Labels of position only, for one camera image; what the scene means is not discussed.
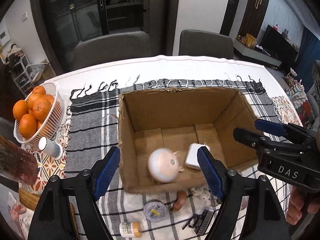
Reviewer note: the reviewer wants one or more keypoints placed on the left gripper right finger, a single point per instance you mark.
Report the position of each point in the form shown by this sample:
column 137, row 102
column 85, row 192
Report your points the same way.
column 264, row 217

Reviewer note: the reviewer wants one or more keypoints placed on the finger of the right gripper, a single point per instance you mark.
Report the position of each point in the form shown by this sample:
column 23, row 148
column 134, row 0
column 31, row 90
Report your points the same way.
column 252, row 138
column 280, row 128

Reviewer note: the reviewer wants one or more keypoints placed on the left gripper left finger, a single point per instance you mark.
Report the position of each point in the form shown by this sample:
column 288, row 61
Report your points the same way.
column 52, row 217

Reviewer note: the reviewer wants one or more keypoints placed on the white ceramic figurine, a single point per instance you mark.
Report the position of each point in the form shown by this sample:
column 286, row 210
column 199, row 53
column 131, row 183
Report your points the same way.
column 201, row 193

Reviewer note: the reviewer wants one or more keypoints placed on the white bottle yellow cap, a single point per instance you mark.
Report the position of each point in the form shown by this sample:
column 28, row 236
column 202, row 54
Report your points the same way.
column 130, row 229

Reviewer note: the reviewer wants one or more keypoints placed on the brown wooden piece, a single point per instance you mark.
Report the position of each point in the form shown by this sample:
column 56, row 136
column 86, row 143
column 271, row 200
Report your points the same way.
column 180, row 201

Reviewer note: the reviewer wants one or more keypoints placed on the round pink toy clock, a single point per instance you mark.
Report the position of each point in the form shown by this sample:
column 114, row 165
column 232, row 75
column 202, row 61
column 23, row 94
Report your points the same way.
column 163, row 165

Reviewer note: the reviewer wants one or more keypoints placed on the round tin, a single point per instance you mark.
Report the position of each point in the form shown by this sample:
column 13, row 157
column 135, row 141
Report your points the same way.
column 155, row 211

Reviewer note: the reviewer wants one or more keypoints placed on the silver metal egg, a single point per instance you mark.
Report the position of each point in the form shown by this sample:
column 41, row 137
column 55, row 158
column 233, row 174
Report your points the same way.
column 244, row 202

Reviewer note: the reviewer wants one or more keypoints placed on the right hand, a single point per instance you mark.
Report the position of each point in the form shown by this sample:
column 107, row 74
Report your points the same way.
column 297, row 202

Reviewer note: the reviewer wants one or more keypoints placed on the patterned table mat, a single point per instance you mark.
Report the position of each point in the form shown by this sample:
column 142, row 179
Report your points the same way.
column 285, row 111

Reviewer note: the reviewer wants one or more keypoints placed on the wicker tissue box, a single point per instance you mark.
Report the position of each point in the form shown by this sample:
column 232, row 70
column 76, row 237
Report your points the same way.
column 30, row 200

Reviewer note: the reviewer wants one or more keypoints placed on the floral fabric tissue cover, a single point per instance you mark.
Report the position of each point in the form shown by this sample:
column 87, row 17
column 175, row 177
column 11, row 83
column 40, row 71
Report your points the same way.
column 20, row 216

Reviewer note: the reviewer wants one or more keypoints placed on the glass vase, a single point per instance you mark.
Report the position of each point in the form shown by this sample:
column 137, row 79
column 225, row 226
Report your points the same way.
column 17, row 164

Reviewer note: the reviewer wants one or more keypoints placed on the black binder clip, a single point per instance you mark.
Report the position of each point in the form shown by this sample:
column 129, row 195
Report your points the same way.
column 200, row 223

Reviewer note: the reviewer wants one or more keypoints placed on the small white cylinder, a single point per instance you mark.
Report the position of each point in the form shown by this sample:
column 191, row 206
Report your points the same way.
column 50, row 148

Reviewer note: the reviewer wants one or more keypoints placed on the white tv console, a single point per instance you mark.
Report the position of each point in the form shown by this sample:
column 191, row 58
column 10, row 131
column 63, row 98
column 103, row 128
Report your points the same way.
column 254, row 54

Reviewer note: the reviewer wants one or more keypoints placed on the brown cardboard box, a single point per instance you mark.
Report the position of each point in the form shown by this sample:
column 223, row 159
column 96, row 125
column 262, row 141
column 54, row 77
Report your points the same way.
column 175, row 118

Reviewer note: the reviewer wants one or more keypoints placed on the black television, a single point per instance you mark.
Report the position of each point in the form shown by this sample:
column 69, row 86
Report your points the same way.
column 278, row 47

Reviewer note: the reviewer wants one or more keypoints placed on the white fruit basket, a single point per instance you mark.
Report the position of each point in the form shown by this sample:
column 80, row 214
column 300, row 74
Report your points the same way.
column 50, row 124

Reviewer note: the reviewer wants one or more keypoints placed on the orange fruit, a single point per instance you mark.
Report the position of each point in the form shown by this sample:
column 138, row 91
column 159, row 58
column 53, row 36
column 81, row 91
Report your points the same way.
column 20, row 109
column 27, row 126
column 39, row 90
column 41, row 108

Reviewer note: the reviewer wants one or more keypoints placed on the black white plaid cloth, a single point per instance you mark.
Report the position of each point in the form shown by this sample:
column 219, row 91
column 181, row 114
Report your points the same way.
column 94, row 130

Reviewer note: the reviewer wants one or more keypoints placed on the grey dining chair right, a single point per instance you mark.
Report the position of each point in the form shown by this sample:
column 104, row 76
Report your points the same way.
column 205, row 43

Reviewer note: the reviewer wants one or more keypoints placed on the grey dining chair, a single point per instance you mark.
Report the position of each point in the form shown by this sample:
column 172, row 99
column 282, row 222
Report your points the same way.
column 110, row 48
column 205, row 43

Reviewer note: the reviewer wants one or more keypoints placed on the white shelf rack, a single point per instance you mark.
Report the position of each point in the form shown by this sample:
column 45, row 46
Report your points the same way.
column 25, row 75

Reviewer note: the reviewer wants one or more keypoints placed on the grey dining chair left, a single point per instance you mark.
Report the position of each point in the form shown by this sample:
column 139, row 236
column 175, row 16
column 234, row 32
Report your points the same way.
column 110, row 48

